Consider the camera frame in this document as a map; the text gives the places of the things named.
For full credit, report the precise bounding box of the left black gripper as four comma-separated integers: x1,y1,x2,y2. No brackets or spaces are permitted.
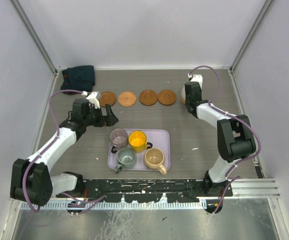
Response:
83,104,118,128

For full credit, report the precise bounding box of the white ceramic mug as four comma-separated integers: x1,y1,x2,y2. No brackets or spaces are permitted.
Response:
180,85,186,101

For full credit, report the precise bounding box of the brown wooden round coaster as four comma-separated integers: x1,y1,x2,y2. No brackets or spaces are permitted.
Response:
158,89,177,106

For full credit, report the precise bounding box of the beige ceramic mug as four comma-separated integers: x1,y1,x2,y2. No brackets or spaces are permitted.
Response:
143,148,167,175

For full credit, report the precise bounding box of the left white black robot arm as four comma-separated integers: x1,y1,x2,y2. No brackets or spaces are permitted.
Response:
10,98,119,207

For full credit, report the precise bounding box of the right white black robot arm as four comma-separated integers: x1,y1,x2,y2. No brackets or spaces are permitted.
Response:
184,81,256,197

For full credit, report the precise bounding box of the dark brown wooden coaster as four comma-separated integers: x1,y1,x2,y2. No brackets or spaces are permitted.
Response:
139,89,158,106

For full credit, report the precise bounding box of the purple glass mug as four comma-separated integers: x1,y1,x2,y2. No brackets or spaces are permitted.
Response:
109,128,128,154

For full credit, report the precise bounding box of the yellow mug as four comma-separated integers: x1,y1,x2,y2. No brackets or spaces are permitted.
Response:
128,130,153,153

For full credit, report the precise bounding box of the grey ceramic mug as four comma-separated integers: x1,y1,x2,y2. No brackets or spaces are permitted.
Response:
114,147,137,173

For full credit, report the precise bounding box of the dark blue folded cloth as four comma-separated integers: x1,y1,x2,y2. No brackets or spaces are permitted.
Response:
60,65,96,92

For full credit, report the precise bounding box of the lavender plastic tray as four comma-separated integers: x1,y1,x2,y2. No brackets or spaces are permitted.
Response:
107,129,171,171

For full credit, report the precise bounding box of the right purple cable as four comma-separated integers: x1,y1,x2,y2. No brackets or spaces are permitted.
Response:
188,65,262,215

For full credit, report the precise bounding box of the purple cable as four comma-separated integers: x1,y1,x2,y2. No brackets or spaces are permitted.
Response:
21,89,107,215
188,65,262,215

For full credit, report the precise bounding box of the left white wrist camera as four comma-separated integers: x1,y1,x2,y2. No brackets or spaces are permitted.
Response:
81,91,101,109

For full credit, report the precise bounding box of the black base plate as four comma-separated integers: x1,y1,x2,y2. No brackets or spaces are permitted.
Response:
70,179,227,203

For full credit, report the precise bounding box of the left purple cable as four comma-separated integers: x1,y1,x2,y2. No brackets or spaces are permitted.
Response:
21,89,107,215

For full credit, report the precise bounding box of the white slotted cable duct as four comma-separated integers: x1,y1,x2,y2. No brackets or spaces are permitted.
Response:
20,201,208,210

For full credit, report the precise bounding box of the aluminium front rail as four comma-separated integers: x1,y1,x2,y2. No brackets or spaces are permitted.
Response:
9,178,281,200

